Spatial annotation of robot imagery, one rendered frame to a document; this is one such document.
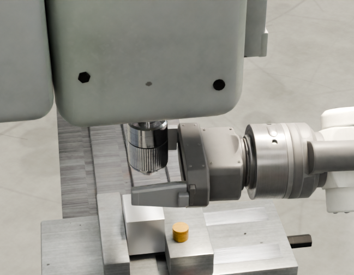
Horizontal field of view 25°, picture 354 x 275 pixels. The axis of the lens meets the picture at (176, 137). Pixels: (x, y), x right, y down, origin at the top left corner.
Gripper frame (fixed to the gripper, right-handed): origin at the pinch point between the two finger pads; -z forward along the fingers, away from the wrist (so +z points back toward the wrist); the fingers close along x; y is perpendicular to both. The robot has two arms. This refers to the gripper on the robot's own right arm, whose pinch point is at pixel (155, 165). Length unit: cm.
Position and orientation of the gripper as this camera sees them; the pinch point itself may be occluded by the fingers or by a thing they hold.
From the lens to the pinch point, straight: 91.1
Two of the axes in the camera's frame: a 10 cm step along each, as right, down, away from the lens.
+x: 0.9, 5.8, -8.1
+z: 10.0, -0.3, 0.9
